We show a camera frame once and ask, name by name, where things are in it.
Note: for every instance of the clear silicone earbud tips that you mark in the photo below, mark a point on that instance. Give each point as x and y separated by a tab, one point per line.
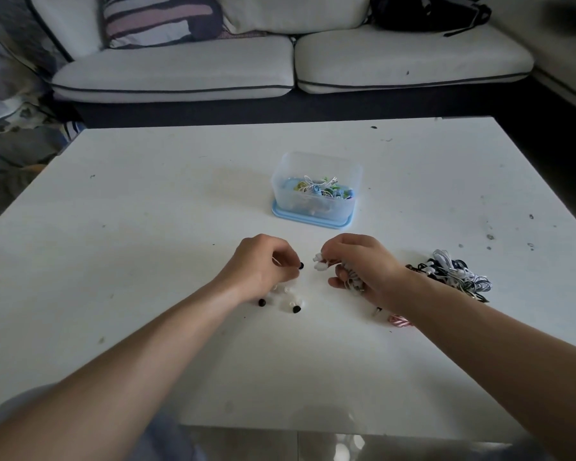
288	296

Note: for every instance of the clear plastic storage box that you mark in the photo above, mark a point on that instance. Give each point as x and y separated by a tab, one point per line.
317	189

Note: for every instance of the light blue box lid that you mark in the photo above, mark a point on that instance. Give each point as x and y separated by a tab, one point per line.
312	218

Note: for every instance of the person's left hand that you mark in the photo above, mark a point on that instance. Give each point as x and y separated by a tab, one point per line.
252	268

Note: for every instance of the striped cushion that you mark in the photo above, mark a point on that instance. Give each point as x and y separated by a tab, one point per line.
161	19

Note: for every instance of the person's left forearm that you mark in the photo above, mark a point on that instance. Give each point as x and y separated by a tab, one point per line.
110	374

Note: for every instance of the person's left fingers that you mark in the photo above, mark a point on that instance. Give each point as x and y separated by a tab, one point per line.
285	259

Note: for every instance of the patterned fabric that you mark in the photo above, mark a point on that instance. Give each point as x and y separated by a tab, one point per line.
14	115

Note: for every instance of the black bag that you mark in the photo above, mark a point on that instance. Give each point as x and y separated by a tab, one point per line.
429	13

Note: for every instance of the person's right hand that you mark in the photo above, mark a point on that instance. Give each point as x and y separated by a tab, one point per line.
372	268

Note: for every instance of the pile of black white earphones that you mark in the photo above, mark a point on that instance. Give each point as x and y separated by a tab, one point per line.
453	274

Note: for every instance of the tangled earphones in box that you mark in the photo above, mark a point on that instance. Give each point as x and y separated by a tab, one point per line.
322	188

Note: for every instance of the person's right thumb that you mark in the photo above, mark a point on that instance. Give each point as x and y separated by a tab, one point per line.
341	284

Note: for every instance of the white sofa seat cushion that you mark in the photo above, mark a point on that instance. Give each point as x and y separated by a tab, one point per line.
413	62
173	69

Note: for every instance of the white sofa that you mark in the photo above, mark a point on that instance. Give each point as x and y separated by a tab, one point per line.
288	47

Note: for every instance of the person's right forearm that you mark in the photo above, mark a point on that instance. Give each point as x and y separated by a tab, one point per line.
499	360

